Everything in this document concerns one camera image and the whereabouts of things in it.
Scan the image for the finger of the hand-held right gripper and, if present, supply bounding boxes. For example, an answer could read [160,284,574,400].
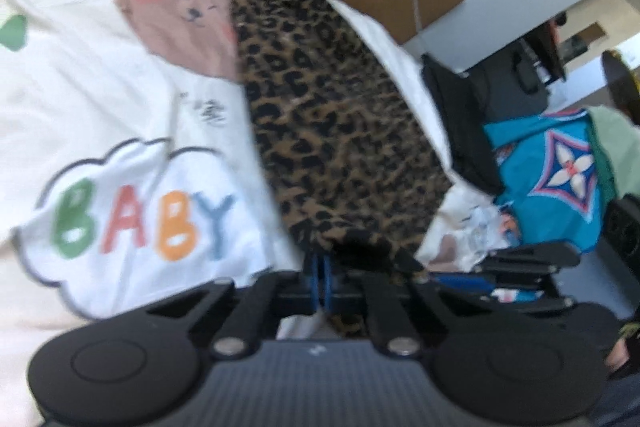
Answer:
[430,273,577,309]
[472,241,582,277]

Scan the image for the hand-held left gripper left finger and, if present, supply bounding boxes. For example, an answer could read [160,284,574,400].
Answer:
[142,252,322,360]

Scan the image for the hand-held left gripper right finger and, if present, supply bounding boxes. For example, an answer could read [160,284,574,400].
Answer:
[322,253,503,360]

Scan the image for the leopard print garment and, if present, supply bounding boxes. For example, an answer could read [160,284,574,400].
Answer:
[229,0,453,338]

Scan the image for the person's right hand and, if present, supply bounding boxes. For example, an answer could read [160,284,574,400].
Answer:
[605,337,632,370]

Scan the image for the teal printed blanket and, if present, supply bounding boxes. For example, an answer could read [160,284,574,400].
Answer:
[482,107,618,303]

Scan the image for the light green cloth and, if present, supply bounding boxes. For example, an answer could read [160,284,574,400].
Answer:
[590,106,640,198]

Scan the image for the black folded garment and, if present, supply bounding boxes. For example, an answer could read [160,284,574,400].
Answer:
[421,53,503,195]

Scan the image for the grey laptop bag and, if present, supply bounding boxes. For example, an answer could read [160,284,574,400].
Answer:
[470,57,551,120]

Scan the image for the wooden chair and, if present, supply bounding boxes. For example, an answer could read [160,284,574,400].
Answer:
[601,49,640,128]

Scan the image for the bear print bed sheet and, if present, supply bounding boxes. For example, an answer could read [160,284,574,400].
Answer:
[0,0,506,358]

